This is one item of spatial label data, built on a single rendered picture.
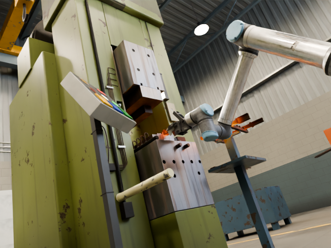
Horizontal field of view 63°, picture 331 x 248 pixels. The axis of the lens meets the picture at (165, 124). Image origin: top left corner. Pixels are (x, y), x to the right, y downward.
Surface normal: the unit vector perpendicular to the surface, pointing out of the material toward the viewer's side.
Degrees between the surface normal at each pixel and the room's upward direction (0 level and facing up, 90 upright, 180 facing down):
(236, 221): 90
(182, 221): 90
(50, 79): 90
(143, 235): 90
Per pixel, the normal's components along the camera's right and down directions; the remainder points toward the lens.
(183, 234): 0.65, -0.44
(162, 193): -0.72, -0.09
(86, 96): -0.38, -0.27
